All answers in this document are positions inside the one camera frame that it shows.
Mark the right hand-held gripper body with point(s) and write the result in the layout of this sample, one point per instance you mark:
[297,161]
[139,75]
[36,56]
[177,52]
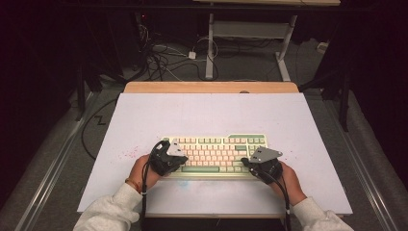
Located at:
[266,166]

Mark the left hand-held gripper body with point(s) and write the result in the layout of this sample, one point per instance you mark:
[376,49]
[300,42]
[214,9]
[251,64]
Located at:
[165,159]

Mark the cream and green mechanical keyboard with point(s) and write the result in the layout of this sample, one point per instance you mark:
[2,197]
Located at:
[211,152]

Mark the person's left hand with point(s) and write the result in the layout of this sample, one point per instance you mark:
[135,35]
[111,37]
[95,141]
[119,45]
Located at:
[141,171]

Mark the person's right hand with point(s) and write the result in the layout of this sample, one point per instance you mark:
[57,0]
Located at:
[290,186]

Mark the wooden table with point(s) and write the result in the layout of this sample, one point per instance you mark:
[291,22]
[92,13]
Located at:
[208,87]

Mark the white power adapter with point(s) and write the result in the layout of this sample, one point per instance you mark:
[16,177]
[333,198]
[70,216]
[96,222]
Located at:
[191,55]

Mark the black metal stand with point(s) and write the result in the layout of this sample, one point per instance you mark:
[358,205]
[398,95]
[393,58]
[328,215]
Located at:
[80,93]

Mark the metal floor rail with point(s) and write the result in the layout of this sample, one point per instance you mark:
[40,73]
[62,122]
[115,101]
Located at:
[51,170]
[362,166]

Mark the white metal desk frame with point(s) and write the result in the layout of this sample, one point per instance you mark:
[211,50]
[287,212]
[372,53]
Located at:
[210,48]

